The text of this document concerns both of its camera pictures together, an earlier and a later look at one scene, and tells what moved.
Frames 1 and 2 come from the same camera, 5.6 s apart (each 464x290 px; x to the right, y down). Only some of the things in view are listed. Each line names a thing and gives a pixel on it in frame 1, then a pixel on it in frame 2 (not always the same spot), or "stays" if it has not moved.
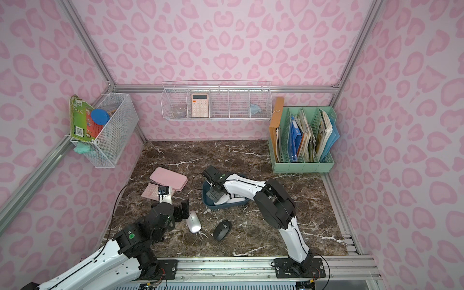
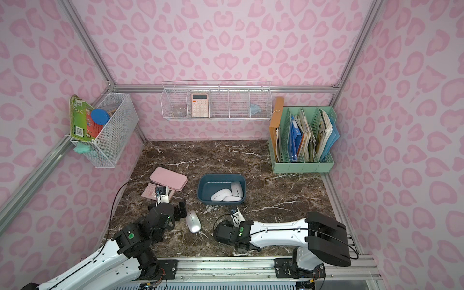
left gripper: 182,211 stays
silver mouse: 193,222 stays
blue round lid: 100,116 stays
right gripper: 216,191 to 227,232
